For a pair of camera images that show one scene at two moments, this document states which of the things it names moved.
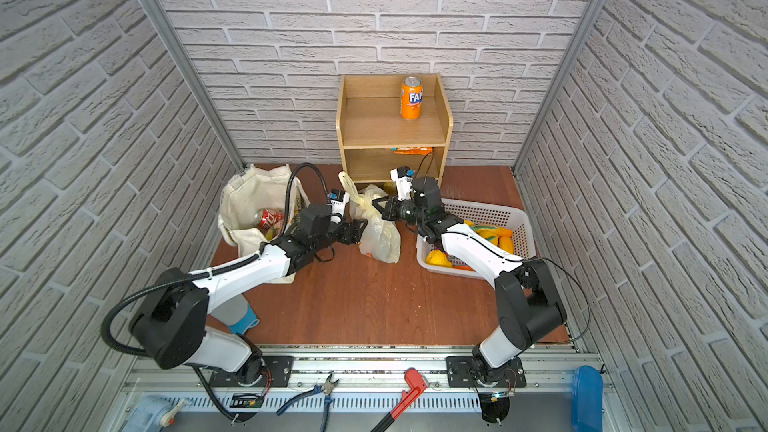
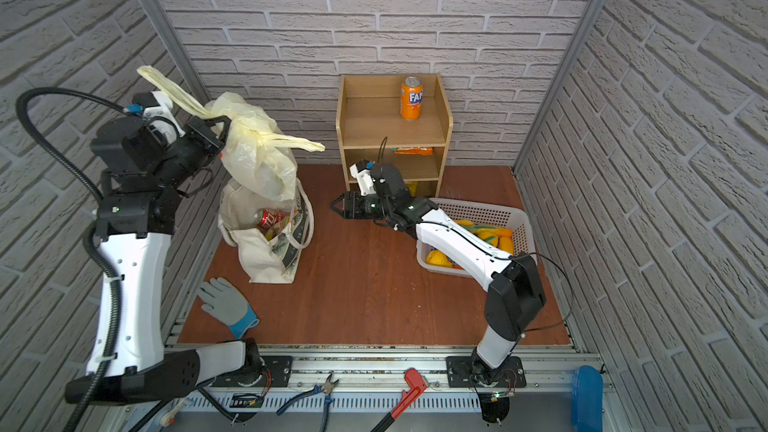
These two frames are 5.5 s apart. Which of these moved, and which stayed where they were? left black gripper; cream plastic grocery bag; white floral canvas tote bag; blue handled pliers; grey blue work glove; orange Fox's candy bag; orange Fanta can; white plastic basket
Moved: cream plastic grocery bag; left black gripper
Stayed: white floral canvas tote bag; orange Fanta can; white plastic basket; grey blue work glove; blue handled pliers; orange Fox's candy bag
